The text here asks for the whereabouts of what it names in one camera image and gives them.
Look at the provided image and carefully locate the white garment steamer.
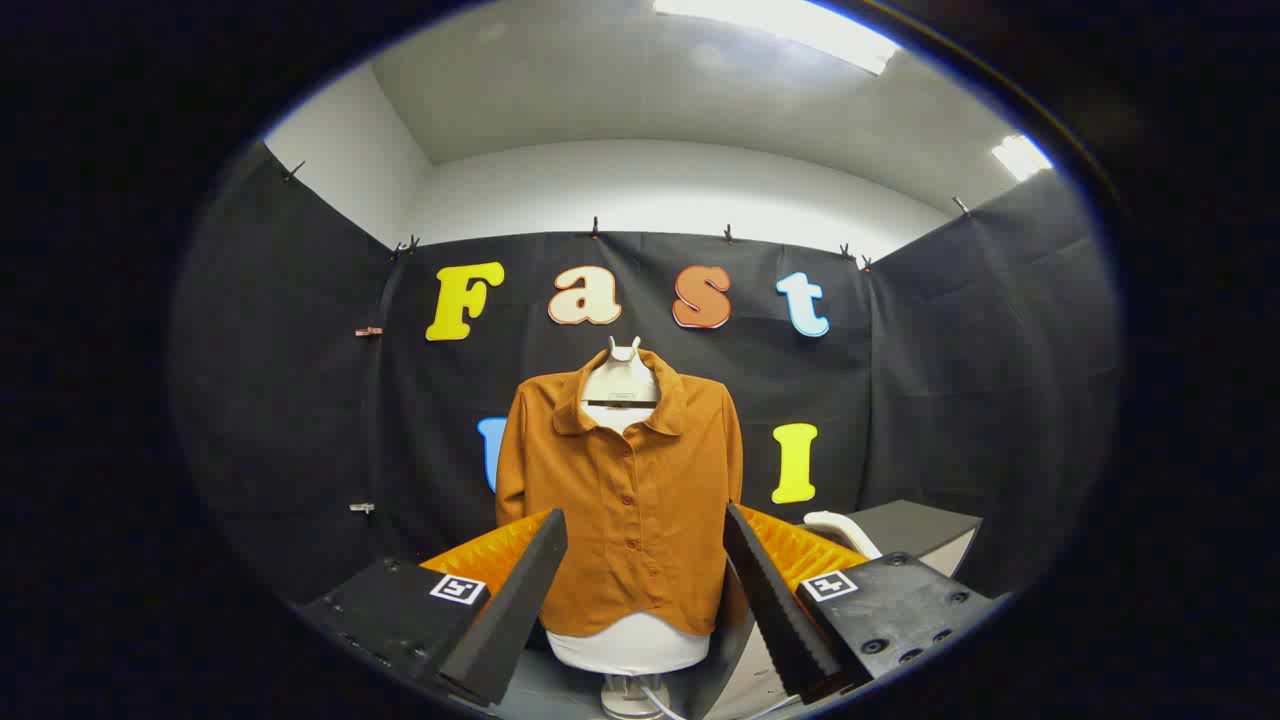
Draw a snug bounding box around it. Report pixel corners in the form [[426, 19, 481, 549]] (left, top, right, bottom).
[[803, 511, 883, 561]]

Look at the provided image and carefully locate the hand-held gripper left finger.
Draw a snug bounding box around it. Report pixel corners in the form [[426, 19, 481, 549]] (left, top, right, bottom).
[[300, 508, 569, 707]]

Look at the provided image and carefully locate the grey side table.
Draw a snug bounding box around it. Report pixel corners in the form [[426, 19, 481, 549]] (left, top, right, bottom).
[[840, 500, 983, 581]]

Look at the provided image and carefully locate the long ceiling light panel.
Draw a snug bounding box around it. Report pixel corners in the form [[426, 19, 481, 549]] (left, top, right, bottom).
[[652, 0, 901, 76]]

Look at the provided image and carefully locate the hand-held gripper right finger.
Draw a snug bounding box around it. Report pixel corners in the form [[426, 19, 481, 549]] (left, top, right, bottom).
[[722, 500, 1006, 706]]

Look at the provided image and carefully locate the white mannequin stand base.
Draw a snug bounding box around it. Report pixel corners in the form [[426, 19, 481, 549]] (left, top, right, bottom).
[[600, 672, 673, 719]]

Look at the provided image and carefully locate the small ceiling light panel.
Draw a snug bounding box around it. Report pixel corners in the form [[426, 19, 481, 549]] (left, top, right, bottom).
[[990, 134, 1053, 183]]

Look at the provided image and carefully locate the white mannequin torso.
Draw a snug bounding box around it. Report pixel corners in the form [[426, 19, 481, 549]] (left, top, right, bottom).
[[545, 336, 713, 676]]

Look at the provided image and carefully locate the black backdrop cloth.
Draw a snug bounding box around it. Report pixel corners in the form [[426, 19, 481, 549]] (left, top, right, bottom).
[[170, 140, 1121, 641]]

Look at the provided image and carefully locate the orange-brown button shirt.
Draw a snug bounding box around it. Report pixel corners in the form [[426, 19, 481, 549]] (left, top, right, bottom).
[[495, 348, 746, 638]]

